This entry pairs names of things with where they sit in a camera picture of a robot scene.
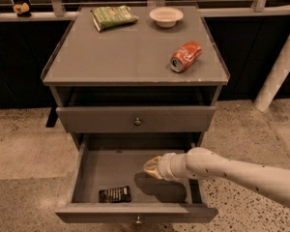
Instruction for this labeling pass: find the grey drawer cabinet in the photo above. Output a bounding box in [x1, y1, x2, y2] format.
[42, 6, 230, 149]

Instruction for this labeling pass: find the red soda can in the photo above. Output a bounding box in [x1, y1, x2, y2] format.
[170, 41, 202, 73]

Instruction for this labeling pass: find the round top drawer knob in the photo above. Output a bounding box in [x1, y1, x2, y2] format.
[134, 118, 142, 126]

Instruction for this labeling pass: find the white paper bowl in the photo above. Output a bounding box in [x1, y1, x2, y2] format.
[150, 7, 184, 28]

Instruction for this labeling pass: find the metal window rail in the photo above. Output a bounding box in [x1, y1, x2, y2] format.
[0, 0, 290, 23]

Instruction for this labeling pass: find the green chip bag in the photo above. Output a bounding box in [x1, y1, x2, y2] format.
[91, 6, 138, 32]

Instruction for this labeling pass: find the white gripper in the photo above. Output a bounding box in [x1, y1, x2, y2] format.
[144, 153, 176, 181]

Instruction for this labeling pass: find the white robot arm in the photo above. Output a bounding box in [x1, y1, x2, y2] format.
[143, 147, 290, 209]

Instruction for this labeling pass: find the black rxbar chocolate bar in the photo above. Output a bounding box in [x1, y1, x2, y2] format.
[99, 186, 131, 203]

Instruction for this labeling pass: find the grey top drawer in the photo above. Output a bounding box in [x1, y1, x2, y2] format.
[57, 106, 216, 133]

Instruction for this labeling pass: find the open grey middle drawer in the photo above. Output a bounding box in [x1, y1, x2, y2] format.
[55, 144, 218, 223]

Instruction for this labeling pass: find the round drawer knob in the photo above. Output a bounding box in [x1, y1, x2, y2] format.
[134, 118, 142, 126]
[135, 217, 143, 225]

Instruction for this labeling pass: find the round middle drawer knob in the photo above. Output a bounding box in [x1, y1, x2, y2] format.
[135, 217, 143, 225]

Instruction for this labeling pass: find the small yellow black object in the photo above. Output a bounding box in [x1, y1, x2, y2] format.
[13, 2, 31, 17]

